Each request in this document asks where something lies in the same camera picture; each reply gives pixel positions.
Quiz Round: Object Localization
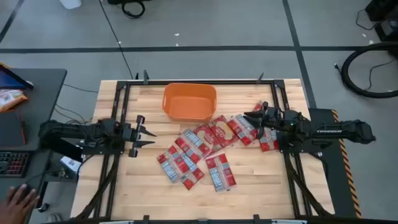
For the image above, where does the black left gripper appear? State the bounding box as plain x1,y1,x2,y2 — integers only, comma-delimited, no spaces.
123,114,157,158

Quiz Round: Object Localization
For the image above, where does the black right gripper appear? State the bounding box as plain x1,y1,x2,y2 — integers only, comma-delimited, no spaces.
242,101,295,138

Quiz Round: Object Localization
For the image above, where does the orange plastic basket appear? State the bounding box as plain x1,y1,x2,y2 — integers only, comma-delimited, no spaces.
162,82,218,123

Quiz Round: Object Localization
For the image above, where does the white power adapter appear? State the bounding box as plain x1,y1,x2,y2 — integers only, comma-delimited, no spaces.
59,156,82,174

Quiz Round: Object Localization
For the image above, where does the black platform with hazard stripe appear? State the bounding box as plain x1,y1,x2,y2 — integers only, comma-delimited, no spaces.
307,107,363,219

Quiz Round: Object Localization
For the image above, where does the dark grey desk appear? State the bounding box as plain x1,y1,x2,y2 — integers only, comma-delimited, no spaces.
0,68,68,224

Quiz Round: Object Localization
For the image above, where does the black keyboard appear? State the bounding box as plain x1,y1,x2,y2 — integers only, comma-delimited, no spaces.
0,151,30,179

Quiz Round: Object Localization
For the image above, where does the black notebook with red edge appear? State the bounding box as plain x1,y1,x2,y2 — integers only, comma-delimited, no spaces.
0,110,27,148

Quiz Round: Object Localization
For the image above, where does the orange snack bag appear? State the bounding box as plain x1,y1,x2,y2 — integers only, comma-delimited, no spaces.
0,89,29,113

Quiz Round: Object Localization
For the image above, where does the laptop with blue screen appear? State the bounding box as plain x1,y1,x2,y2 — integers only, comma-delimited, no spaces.
0,62,34,91

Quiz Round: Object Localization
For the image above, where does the person's hand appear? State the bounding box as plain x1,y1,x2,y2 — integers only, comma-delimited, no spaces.
0,184,40,224

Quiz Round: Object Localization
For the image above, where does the white container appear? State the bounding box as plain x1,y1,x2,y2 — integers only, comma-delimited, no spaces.
59,0,83,10

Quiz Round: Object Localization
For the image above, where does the black equipment case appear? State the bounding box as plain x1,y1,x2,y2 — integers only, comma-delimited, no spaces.
364,0,398,42

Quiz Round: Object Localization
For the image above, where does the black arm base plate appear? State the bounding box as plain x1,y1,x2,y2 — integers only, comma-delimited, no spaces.
81,143,126,156
278,136,333,154

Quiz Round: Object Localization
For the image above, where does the thin black desk cable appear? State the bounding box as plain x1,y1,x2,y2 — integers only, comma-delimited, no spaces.
62,83,99,94

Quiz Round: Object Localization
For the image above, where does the thick black hose ring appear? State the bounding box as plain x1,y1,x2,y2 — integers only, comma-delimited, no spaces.
340,41,398,100

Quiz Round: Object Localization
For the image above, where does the long black floor cable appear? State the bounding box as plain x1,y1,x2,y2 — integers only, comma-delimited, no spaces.
98,0,135,80

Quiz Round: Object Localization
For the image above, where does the black coiled cable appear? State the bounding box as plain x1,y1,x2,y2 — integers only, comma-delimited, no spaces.
107,0,152,19

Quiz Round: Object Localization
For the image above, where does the thin black cable with plug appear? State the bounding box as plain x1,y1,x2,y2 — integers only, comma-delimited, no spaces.
333,58,398,91

